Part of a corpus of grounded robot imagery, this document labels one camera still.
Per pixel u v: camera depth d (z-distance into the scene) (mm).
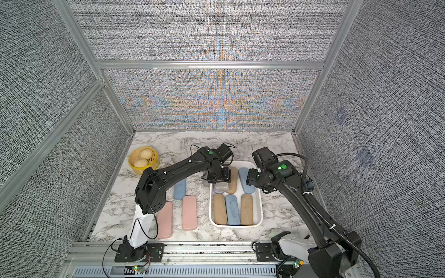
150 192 516
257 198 855
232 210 832
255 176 666
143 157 1003
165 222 794
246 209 836
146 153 1003
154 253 736
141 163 938
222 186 815
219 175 755
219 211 815
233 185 895
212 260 729
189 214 824
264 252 732
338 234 384
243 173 972
